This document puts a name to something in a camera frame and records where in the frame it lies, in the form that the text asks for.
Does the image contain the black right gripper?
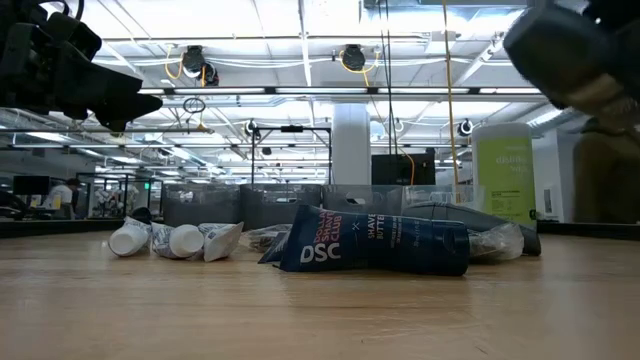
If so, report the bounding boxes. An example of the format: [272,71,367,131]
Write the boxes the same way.
[501,0,640,133]

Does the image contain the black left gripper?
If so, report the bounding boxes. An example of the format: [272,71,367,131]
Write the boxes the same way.
[0,0,164,133]

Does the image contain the white toothpaste tube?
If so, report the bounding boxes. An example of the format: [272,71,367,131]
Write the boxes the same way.
[108,215,153,258]
[151,221,206,260]
[198,221,245,263]

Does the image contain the dark grey tube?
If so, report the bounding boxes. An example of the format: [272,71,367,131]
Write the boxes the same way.
[402,201,543,257]

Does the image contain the clear plastic bag dark contents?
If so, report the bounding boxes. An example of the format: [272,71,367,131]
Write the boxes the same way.
[467,222,526,264]
[239,223,294,254]

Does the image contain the navy DSC shave butter tube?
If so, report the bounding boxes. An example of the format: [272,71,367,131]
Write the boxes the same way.
[272,203,471,277]

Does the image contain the person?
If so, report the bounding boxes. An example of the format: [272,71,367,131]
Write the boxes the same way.
[573,119,640,224]
[42,178,81,220]

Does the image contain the small black monitor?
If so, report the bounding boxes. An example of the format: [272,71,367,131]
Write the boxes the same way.
[12,174,51,196]

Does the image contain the clear plastic bin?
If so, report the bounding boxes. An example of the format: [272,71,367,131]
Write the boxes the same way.
[402,183,486,211]

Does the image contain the white building column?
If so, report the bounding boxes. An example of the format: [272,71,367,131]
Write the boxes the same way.
[331,102,372,186]

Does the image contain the black ceiling cable reel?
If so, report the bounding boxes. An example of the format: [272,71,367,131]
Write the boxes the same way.
[341,43,367,72]
[180,44,207,80]

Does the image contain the black rack frame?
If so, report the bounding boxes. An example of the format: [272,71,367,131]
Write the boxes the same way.
[74,172,164,220]

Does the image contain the yellow hanging cable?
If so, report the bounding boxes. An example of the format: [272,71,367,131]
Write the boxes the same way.
[441,0,462,204]

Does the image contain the black metal frame stand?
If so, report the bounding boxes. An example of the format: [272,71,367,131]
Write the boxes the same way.
[249,125,334,186]

